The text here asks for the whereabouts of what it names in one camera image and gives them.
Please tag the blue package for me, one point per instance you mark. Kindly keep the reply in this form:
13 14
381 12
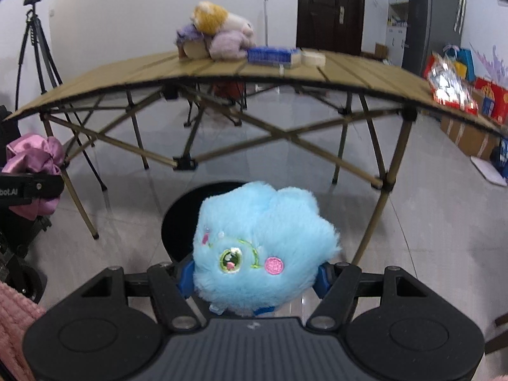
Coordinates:
502 154

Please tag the blue plush toy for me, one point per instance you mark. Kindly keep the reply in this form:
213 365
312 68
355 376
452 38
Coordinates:
258 226

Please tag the red yellow gift box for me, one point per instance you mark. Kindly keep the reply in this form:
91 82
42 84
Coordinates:
492 101

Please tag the brown cardboard box stack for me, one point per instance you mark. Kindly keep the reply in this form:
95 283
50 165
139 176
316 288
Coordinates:
468 137

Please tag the blue gift bag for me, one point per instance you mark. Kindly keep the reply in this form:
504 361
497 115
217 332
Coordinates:
465 65

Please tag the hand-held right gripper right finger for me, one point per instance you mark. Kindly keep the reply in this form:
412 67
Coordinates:
322 281

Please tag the purple knitted cloth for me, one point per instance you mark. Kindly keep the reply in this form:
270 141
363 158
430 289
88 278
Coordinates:
186 33

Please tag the dark brown entrance door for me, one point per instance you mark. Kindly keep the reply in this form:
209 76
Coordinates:
329 16

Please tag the lilac fleece towel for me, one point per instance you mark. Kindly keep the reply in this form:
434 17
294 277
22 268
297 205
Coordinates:
228 45

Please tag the black tripod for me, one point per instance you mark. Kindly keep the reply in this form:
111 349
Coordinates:
33 27

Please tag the grey refrigerator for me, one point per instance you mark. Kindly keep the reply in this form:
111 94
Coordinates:
432 27

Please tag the pink satin scrunchie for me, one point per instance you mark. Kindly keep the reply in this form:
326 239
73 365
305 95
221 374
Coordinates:
35 154

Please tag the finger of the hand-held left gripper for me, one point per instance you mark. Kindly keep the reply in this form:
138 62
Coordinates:
35 190

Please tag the white flat board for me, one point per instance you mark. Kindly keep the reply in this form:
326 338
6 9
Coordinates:
490 168

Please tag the blue printed packet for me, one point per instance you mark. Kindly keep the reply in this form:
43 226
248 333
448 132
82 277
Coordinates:
270 54

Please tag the shiny wrapped gift package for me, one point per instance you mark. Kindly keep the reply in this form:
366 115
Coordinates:
448 83

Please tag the cream round container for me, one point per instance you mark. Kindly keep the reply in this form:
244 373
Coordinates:
194 50

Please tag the black folding chair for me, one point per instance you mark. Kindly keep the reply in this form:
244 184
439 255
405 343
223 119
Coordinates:
222 95

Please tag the white cabinet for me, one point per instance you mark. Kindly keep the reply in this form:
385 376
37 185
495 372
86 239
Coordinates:
397 8

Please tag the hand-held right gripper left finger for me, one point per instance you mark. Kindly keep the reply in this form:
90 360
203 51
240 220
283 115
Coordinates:
185 281

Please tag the black trash bin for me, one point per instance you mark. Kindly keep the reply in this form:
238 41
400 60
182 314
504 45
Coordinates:
178 230

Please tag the small cardboard boxes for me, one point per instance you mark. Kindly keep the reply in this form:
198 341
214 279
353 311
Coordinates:
380 50

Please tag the person's pink fleece clothing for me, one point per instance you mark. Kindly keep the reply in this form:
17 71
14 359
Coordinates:
16 333

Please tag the tan folding table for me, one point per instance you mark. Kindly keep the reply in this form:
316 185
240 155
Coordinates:
119 75

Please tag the white foam block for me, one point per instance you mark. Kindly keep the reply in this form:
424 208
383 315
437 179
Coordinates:
313 57

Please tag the yellow white plush toy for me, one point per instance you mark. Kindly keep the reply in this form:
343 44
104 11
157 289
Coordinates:
210 16

